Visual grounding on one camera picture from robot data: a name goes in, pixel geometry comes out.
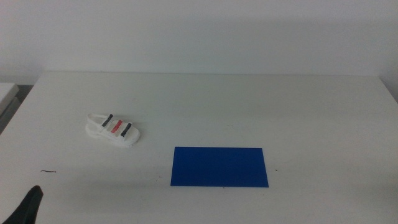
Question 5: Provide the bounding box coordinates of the white side table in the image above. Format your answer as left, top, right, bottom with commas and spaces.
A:
0, 82, 20, 116

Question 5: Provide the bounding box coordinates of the blue rectangular mat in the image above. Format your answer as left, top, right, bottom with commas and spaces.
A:
170, 146, 269, 189

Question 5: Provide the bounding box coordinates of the white sandal with striped straps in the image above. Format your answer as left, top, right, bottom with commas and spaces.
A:
85, 113, 141, 149

